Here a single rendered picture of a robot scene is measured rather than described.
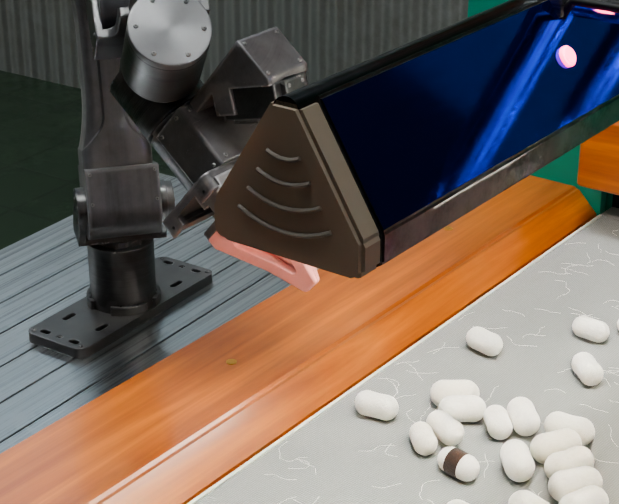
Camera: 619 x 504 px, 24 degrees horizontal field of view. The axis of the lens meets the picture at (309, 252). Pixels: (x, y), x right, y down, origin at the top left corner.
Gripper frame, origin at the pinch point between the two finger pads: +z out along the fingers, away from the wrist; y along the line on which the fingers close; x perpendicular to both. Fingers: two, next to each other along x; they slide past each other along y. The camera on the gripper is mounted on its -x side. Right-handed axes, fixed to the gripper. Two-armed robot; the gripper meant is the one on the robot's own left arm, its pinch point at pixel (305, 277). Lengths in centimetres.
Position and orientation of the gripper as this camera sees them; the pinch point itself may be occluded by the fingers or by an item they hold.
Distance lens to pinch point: 103.1
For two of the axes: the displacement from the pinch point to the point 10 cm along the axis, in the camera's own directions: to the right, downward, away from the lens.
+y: 6.0, -3.4, 7.3
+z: 6.1, 7.8, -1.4
